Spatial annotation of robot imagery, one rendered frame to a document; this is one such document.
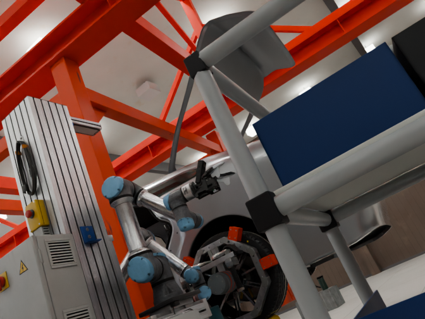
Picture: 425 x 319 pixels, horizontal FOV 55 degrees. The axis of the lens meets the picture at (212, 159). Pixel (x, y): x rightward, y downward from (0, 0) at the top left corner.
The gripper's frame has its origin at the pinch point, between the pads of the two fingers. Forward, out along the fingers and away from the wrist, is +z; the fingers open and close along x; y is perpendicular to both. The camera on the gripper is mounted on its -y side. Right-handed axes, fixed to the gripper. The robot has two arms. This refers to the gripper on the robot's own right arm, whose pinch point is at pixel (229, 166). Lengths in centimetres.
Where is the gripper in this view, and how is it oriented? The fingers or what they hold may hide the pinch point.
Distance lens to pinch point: 186.6
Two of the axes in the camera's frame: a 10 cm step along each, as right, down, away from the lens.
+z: 8.7, -4.6, -1.9
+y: 3.3, 8.2, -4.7
